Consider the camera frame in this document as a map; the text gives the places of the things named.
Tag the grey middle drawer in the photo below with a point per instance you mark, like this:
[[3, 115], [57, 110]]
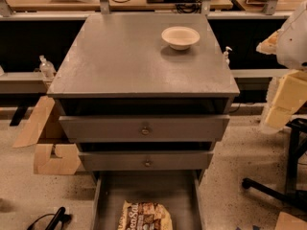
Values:
[[146, 160]]

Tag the wooden back workbench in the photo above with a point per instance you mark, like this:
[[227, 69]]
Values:
[[13, 6]]

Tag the cardboard piece bottom right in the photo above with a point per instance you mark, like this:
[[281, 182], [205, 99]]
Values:
[[286, 221]]

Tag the clear plastic bottle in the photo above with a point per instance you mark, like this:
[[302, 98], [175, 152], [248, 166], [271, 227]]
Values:
[[46, 68]]

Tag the grey open bottom drawer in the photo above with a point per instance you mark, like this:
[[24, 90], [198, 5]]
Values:
[[177, 191]]

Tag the grey top drawer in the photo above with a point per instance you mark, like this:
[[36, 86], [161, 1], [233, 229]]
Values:
[[115, 129]]

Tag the white pump bottle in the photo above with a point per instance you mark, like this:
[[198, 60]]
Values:
[[226, 53]]

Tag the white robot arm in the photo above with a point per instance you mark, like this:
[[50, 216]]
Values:
[[291, 48]]

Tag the brown cardboard box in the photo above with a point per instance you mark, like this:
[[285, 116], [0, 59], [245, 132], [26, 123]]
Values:
[[54, 154]]

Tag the brown chip bag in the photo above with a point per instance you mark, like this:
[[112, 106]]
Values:
[[144, 216]]

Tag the white bowl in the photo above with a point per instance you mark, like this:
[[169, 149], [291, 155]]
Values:
[[180, 38]]

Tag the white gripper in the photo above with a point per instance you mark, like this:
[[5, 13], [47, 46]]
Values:
[[294, 46]]

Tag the black chair base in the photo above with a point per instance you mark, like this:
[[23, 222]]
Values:
[[292, 196]]

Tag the grey drawer cabinet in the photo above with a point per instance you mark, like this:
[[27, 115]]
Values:
[[120, 65]]

